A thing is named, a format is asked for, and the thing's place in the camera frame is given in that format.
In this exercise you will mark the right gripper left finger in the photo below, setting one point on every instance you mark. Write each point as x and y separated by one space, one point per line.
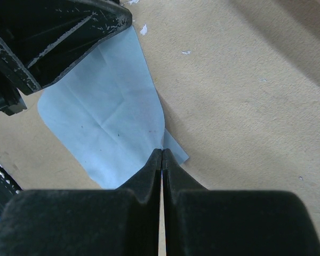
121 221

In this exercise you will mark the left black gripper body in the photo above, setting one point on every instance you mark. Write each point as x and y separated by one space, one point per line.
11 101

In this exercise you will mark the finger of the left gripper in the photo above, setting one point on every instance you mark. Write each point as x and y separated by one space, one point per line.
41 41

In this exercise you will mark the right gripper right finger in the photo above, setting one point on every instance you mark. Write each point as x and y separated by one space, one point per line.
199 221

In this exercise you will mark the blue tape patch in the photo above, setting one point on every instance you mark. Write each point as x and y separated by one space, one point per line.
107 113

